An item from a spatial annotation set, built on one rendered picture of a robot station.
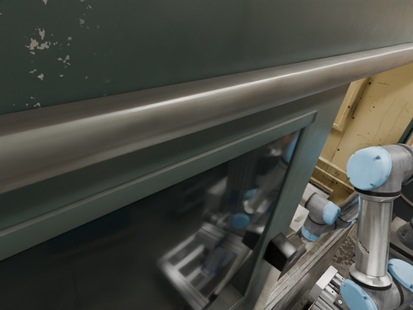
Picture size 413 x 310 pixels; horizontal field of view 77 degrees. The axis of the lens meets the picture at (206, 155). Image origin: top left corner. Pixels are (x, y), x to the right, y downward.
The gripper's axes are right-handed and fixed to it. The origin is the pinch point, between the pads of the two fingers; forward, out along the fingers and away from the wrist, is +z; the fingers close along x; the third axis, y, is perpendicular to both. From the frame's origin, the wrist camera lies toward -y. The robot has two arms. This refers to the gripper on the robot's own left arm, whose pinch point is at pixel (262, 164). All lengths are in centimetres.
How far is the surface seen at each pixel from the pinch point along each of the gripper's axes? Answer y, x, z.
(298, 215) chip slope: 71, 64, -4
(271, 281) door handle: 3, -39, -35
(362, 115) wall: -5, 89, -7
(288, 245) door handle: -11, -37, -35
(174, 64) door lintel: -60, -72, -30
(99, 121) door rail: -58, -80, -33
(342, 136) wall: 14, 90, -1
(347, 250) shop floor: 145, 144, -36
